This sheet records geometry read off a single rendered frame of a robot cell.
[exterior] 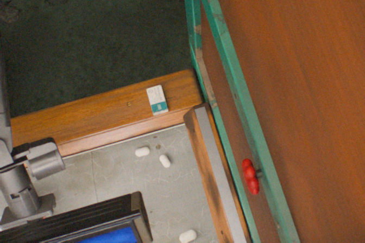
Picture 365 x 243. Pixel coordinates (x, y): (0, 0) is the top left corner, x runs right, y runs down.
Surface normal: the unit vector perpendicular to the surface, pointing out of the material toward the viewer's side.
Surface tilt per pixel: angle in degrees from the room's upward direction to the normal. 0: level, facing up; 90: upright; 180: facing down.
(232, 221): 0
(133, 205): 58
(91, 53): 0
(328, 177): 90
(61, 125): 0
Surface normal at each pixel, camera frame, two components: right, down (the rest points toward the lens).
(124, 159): -0.06, -0.29
